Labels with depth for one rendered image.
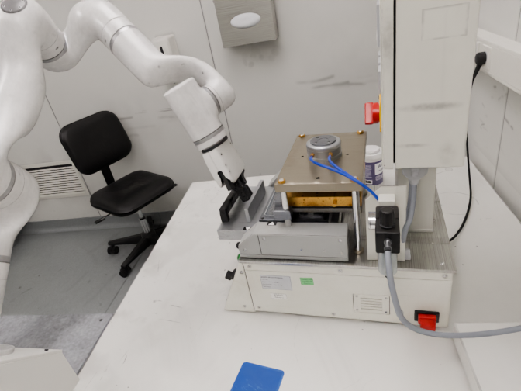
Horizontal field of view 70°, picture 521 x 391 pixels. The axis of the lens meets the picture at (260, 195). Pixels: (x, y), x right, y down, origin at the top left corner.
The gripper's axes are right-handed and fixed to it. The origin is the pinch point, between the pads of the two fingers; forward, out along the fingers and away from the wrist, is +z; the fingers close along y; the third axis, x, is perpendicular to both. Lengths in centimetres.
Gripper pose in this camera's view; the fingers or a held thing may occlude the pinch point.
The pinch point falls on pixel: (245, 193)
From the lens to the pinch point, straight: 98.8
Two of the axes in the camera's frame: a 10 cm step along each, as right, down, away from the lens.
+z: 4.9, 8.0, 3.5
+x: 8.3, -3.0, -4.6
